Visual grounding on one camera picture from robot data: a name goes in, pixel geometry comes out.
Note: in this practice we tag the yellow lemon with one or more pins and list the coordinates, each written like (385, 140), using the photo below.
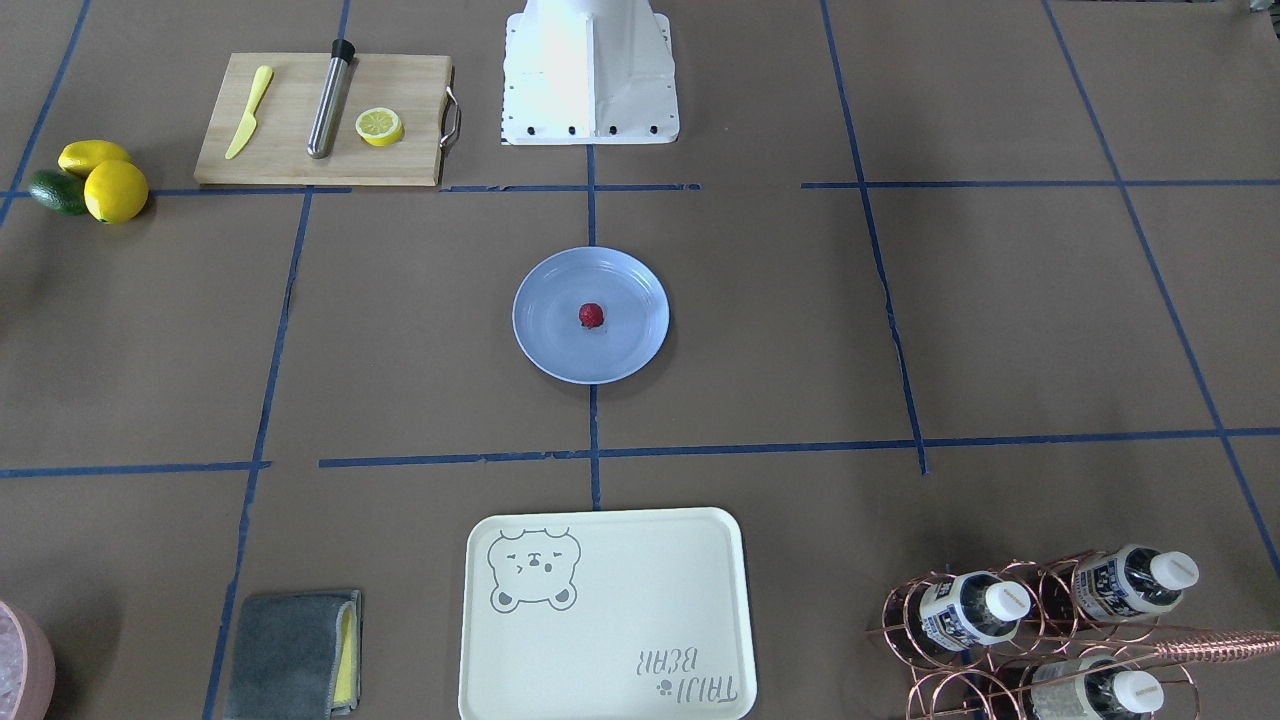
(80, 158)
(115, 192)

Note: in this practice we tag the yellow plastic knife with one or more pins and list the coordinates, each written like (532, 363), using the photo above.
(248, 122)

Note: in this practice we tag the lemon half slice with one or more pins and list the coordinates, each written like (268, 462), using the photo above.
(379, 127)

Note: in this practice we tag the steel rod black tip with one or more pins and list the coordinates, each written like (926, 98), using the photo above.
(326, 118)

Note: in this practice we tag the wooden cutting board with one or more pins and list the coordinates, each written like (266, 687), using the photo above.
(274, 121)

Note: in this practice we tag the green lime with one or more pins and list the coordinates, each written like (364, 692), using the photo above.
(58, 191)

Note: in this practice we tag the copper wire bottle rack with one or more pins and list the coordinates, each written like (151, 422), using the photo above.
(989, 683)

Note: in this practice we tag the grey yellow cloth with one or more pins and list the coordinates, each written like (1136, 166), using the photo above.
(297, 656)

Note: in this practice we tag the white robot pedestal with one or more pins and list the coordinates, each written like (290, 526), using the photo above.
(589, 73)

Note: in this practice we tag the bottle white cap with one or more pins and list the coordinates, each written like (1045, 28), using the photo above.
(964, 613)
(1094, 687)
(1133, 583)

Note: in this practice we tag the blue plate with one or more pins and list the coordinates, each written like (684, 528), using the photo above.
(547, 330)

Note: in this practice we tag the cream bear tray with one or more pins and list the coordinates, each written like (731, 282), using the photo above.
(632, 614)

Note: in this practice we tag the red strawberry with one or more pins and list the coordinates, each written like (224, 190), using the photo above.
(591, 316)

